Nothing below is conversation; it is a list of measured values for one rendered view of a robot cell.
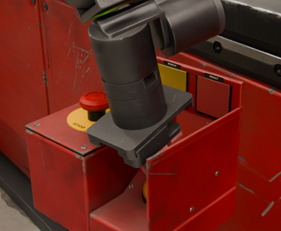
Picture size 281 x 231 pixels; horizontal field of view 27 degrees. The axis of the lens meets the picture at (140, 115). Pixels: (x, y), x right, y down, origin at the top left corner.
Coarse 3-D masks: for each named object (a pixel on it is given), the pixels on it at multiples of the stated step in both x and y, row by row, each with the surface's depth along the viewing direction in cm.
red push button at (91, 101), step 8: (88, 96) 68; (96, 96) 68; (104, 96) 68; (80, 104) 67; (88, 104) 67; (96, 104) 66; (104, 104) 67; (88, 112) 68; (96, 112) 68; (104, 112) 68; (96, 120) 68
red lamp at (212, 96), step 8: (200, 80) 67; (208, 80) 66; (200, 88) 67; (208, 88) 66; (216, 88) 66; (224, 88) 65; (200, 96) 68; (208, 96) 67; (216, 96) 66; (224, 96) 65; (200, 104) 68; (208, 104) 67; (216, 104) 66; (224, 104) 66; (208, 112) 68; (216, 112) 67; (224, 112) 66
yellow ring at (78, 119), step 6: (108, 108) 72; (72, 114) 70; (78, 114) 70; (84, 114) 70; (72, 120) 69; (78, 120) 69; (84, 120) 69; (72, 126) 67; (78, 126) 67; (84, 126) 67
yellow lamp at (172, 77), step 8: (160, 64) 71; (160, 72) 71; (168, 72) 70; (176, 72) 69; (184, 72) 68; (168, 80) 70; (176, 80) 70; (184, 80) 69; (176, 88) 70; (184, 88) 69
